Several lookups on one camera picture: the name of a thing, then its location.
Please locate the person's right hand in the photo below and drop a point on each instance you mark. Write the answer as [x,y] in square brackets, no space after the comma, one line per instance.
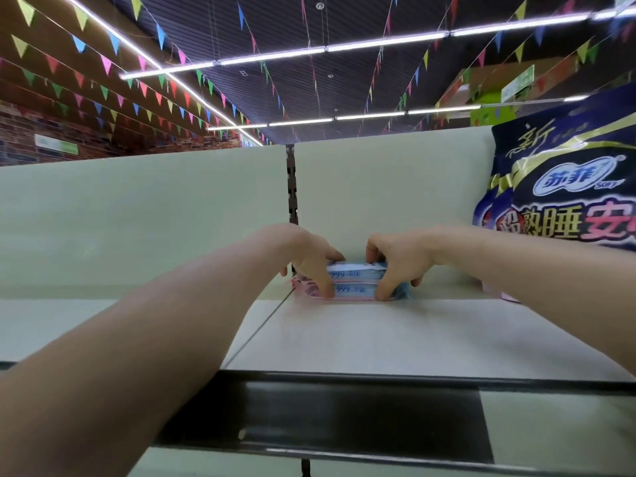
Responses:
[407,258]

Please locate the person's left hand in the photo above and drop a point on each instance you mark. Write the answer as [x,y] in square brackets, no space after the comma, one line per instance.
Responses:
[313,255]

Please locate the metal store shelving unit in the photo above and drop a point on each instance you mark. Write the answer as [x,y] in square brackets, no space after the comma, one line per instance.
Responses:
[397,338]

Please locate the person's right forearm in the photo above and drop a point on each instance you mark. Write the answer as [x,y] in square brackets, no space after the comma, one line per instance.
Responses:
[556,283]

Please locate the person's left forearm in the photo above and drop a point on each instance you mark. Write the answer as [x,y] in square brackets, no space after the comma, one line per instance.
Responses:
[129,372]

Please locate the pink white pack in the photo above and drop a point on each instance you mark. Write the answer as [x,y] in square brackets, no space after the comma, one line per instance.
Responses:
[497,290]

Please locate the short ceiling light strip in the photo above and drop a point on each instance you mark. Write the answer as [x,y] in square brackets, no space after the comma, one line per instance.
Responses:
[373,115]

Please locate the green yellow store sign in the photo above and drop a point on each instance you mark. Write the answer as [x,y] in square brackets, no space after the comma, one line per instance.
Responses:
[487,114]

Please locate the diagonal ceiling light strip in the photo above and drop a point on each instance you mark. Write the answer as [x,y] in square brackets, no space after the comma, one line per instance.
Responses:
[214,107]

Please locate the long ceiling light strip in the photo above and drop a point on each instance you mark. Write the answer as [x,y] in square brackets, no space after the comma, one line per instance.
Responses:
[388,39]

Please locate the green wall sign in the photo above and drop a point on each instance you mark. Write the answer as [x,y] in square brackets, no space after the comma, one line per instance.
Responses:
[56,145]

